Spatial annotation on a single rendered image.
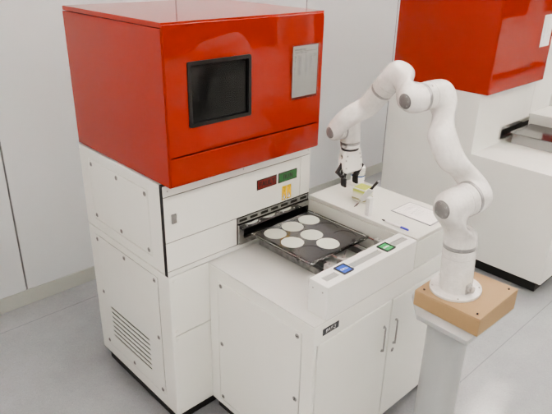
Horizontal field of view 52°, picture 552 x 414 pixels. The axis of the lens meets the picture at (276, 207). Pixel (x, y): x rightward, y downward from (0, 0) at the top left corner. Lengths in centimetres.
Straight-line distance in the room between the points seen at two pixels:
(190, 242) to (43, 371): 131
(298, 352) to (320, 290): 28
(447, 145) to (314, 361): 91
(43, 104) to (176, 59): 161
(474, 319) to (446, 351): 25
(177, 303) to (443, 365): 110
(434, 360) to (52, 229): 243
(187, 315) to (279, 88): 104
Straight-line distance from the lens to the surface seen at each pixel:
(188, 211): 230
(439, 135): 204
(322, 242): 246
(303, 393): 230
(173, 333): 253
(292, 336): 219
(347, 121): 229
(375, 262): 222
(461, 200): 200
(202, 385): 281
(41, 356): 345
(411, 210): 267
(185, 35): 206
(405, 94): 201
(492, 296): 225
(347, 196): 277
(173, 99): 206
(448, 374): 240
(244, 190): 245
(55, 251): 384
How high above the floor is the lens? 204
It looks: 24 degrees down
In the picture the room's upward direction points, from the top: 1 degrees clockwise
